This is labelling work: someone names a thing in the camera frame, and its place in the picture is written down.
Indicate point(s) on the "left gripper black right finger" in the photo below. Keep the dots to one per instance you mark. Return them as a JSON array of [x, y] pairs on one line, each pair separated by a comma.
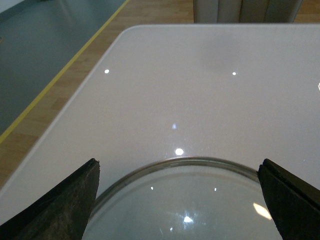
[[293, 204]]

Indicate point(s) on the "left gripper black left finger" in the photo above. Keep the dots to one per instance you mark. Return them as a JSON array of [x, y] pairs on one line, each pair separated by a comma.
[[62, 213]]

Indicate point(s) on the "glass pot lid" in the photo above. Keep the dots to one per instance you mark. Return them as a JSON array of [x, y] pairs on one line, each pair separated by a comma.
[[186, 198]]

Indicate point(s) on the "left beige upholstered chair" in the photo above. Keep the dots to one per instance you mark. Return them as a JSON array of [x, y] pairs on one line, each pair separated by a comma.
[[245, 11]]

